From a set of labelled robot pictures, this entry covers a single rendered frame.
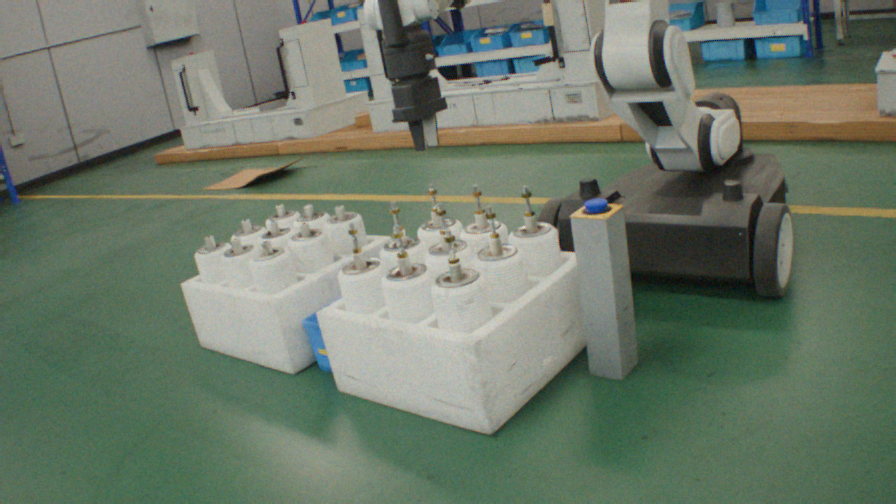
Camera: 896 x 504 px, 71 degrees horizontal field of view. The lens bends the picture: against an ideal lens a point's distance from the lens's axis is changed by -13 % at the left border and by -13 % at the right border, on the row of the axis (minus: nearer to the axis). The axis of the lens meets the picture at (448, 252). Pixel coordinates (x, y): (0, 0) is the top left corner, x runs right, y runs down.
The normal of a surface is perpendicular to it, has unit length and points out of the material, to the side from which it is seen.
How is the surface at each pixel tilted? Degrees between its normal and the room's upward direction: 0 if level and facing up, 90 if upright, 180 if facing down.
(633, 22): 58
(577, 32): 90
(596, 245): 90
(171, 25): 90
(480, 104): 90
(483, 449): 0
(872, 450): 0
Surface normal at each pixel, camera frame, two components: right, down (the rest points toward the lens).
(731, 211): -0.55, -0.39
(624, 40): -0.60, -0.18
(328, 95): 0.79, 0.06
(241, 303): -0.59, 0.36
